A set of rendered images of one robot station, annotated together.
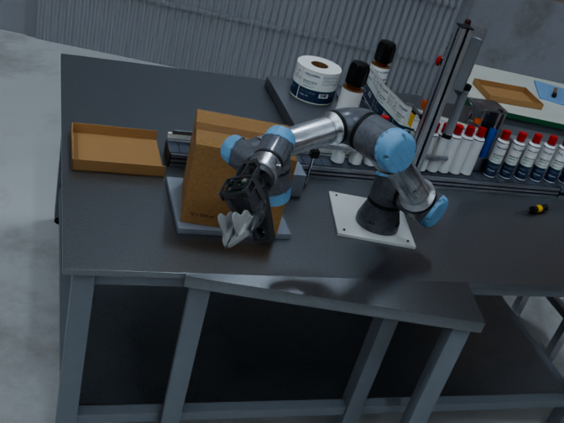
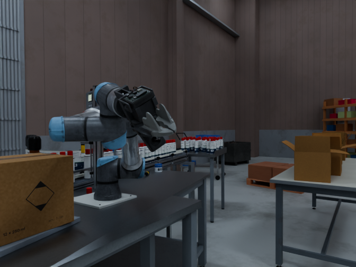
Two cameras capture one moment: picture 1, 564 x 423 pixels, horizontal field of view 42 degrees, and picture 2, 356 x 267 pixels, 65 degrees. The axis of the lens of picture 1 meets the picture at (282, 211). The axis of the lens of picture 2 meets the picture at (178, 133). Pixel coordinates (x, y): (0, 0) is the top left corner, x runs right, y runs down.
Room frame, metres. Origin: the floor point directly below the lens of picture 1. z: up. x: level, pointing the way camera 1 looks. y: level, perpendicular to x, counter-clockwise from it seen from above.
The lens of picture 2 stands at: (0.81, 0.50, 1.23)
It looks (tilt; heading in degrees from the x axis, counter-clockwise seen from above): 1 degrees down; 315
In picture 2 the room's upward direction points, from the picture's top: straight up
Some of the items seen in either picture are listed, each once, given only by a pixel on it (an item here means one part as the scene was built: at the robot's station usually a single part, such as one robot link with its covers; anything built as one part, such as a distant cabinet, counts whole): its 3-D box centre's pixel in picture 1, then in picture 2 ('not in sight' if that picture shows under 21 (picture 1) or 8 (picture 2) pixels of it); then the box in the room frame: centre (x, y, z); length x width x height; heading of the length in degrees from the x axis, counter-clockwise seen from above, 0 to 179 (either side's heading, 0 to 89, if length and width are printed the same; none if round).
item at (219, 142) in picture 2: not in sight; (203, 144); (3.41, -2.65, 0.98); 0.57 x 0.46 x 0.21; 23
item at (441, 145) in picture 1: (439, 147); not in sight; (2.64, -0.52, 0.98); 0.05 x 0.05 x 0.20
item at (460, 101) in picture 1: (456, 111); not in sight; (2.53, -0.51, 1.18); 0.04 x 0.04 x 0.21
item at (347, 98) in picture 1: (350, 96); (34, 158); (2.78, -0.14, 1.03); 0.09 x 0.09 x 0.30
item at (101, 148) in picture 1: (117, 148); not in sight; (2.17, 0.60, 0.85); 0.30 x 0.26 x 0.04; 113
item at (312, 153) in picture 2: not in sight; (314, 157); (1.67, -2.06, 0.97); 0.51 x 0.42 x 0.37; 16
